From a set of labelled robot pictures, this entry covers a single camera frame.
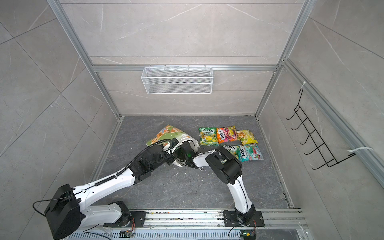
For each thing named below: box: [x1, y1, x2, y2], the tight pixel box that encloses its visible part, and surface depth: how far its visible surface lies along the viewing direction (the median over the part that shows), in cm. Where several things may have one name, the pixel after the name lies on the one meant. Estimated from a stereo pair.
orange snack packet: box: [217, 125, 238, 144], surface depth 107 cm
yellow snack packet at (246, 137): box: [236, 130, 259, 145], surface depth 103 cm
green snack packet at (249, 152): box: [237, 143, 264, 162], surface depth 98 cm
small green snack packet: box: [198, 127, 219, 146], surface depth 106 cm
